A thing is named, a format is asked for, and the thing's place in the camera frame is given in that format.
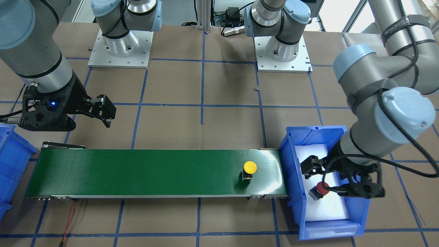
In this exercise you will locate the black power adapter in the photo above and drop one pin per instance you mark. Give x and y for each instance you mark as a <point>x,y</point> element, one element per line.
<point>232,14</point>

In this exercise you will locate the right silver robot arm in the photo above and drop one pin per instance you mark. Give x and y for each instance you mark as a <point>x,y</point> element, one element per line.
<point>27,28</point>

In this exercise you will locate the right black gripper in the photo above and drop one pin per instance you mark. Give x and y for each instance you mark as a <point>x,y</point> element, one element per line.
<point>74,97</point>

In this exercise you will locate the green conveyor belt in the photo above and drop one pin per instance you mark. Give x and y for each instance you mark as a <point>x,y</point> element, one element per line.
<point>128,174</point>

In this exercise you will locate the aluminium frame post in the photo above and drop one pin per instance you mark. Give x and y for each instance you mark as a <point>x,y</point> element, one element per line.
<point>204,14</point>

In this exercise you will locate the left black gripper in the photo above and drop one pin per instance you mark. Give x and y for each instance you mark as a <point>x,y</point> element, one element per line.
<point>344,165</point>

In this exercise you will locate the red push button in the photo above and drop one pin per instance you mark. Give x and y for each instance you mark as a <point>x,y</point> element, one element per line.
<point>318,192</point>

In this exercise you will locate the blue bin at belt end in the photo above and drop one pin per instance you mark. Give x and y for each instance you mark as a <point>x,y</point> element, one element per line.
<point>15,153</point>

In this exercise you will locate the white foam pad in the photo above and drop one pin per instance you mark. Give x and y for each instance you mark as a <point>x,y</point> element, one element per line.
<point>331,206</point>

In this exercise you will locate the silver cylindrical connector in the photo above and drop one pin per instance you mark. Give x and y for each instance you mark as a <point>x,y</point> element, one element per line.
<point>234,31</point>

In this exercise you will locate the yellow push button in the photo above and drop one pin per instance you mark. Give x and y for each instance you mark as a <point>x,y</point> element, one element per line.
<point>249,169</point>

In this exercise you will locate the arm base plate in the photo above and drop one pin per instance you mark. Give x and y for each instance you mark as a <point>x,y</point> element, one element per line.
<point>131,51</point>
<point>273,56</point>

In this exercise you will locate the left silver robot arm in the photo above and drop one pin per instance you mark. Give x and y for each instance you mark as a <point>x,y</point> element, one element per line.
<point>388,97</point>

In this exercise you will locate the blue bin with buttons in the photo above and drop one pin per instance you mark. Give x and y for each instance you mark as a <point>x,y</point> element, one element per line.
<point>357,207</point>

